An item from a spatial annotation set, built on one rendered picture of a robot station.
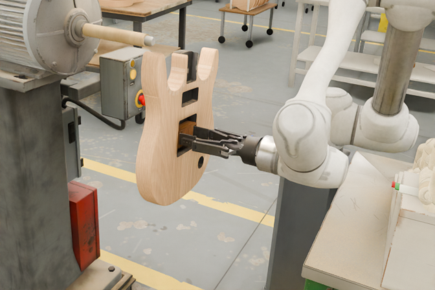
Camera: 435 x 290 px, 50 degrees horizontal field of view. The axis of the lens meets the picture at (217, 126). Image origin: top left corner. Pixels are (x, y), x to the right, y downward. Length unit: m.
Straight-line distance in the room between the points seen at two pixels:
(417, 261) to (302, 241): 1.10
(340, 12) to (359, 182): 0.44
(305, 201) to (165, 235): 0.93
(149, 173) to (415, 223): 0.59
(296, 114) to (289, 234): 1.10
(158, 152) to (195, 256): 1.33
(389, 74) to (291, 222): 0.73
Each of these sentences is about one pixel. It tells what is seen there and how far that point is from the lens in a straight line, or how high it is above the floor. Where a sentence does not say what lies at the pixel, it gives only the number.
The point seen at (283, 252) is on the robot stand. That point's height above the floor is 0.28.
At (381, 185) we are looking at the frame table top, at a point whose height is 0.93.
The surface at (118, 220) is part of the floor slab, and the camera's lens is 2.65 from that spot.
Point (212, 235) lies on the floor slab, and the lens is 2.54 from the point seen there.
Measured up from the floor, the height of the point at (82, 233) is 0.48.
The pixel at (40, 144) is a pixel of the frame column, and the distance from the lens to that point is 1.50.
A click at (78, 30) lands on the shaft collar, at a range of 1.25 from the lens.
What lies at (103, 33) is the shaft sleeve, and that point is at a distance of 1.21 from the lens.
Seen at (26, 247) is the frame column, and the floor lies 0.55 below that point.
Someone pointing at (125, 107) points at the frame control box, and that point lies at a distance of 1.50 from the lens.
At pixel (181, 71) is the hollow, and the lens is 1.18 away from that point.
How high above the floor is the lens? 1.52
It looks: 24 degrees down
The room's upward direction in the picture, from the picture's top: 4 degrees clockwise
